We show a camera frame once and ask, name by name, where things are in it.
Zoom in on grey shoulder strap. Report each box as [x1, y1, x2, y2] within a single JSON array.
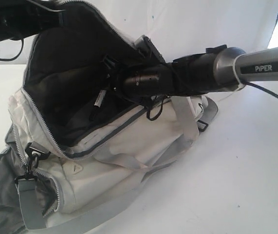
[[14, 96, 219, 224]]

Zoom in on white black-capped marker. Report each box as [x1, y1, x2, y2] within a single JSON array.
[[90, 90, 106, 121]]

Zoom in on white canvas duffel bag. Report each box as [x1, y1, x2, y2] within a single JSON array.
[[0, 1, 218, 234]]

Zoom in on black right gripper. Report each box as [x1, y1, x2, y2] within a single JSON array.
[[101, 55, 134, 95]]

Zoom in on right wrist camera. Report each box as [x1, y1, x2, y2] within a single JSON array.
[[134, 35, 165, 65]]

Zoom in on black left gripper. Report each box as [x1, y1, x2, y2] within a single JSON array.
[[0, 0, 66, 39]]

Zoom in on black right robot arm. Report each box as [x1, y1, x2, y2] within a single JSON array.
[[104, 45, 278, 99]]

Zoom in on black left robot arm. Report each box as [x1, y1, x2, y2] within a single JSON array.
[[0, 0, 65, 42]]

